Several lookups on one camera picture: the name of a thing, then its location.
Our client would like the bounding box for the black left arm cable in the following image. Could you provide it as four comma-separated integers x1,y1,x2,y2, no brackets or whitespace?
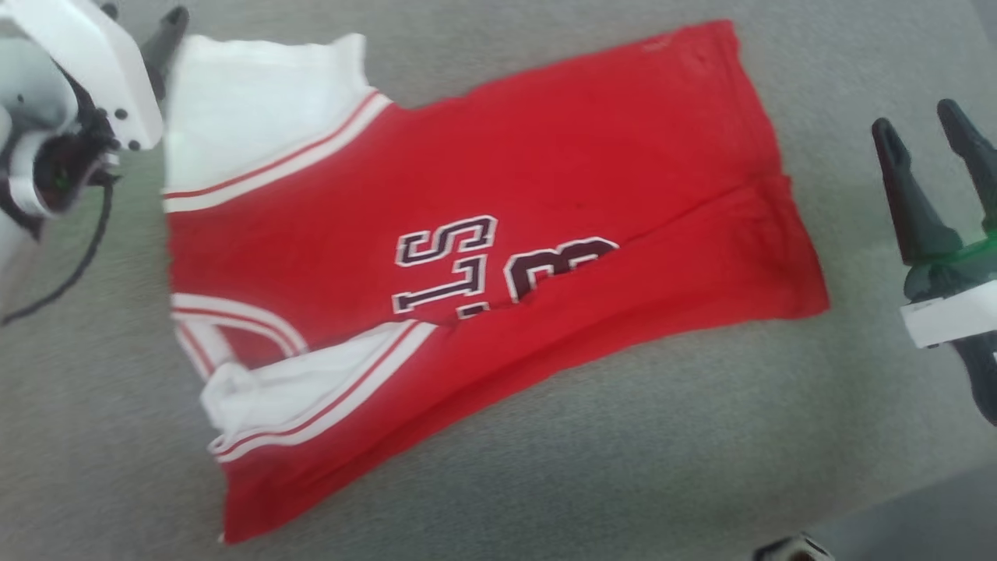
0,178,115,326

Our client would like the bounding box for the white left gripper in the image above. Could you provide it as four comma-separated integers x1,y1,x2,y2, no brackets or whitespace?
0,0,191,153

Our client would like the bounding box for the red white basketball jersey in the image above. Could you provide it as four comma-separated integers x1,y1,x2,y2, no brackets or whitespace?
160,19,831,545

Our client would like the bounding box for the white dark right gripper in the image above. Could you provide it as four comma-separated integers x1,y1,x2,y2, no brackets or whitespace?
870,98,997,426

